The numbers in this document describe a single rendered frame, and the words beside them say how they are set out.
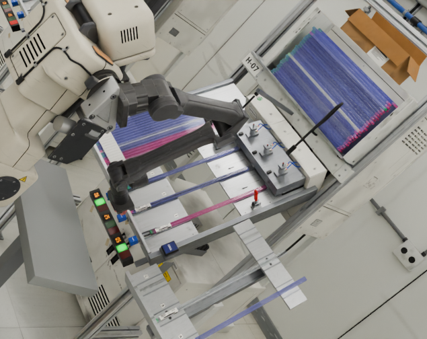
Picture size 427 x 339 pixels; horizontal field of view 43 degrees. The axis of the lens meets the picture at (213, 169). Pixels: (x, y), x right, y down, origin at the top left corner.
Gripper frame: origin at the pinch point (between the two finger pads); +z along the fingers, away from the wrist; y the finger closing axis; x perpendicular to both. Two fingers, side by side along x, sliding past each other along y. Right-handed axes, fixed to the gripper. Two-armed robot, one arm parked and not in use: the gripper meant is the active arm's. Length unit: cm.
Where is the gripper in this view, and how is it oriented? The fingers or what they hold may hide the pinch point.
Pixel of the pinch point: (122, 212)
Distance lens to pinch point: 200.5
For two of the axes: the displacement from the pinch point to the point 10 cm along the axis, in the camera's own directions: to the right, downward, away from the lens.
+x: -8.9, 3.4, -3.2
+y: -4.6, -7.1, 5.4
